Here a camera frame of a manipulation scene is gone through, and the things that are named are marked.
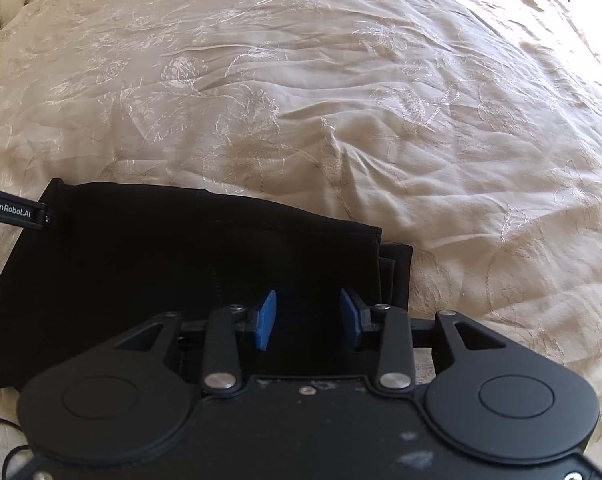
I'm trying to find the beige embroidered bedspread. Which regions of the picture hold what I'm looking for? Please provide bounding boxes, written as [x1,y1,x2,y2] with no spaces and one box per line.
[0,0,602,480]

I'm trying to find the black cable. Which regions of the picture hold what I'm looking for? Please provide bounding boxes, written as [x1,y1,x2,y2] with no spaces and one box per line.
[0,402,41,480]

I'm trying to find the black pants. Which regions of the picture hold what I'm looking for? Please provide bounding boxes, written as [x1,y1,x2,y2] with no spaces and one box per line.
[0,177,415,397]

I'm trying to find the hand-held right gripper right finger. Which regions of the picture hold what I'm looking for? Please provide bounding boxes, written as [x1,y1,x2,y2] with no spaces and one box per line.
[339,288,512,392]

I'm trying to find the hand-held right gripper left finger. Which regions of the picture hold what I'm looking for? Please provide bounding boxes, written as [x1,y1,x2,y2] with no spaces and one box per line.
[114,289,279,392]

